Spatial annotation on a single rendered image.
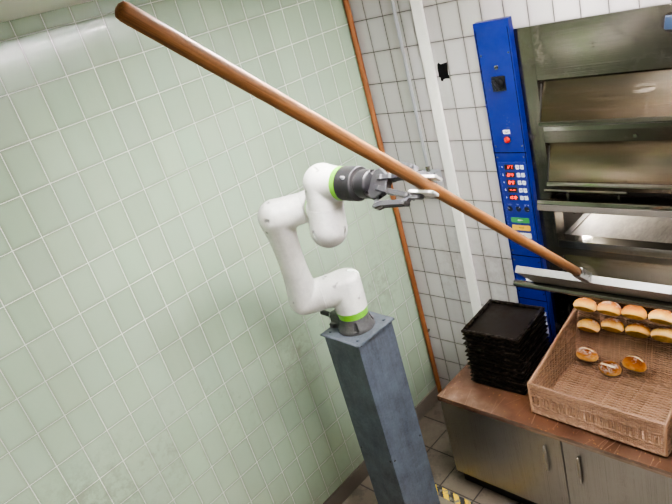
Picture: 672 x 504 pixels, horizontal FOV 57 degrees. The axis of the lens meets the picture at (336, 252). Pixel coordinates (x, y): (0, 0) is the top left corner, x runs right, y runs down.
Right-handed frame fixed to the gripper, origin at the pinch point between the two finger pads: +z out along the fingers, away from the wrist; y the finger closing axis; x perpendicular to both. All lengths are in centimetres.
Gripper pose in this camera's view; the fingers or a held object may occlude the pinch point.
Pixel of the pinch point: (425, 185)
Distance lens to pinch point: 147.3
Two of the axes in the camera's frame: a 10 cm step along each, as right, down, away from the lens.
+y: -2.4, 9.7, -1.1
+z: 7.2, 1.0, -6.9
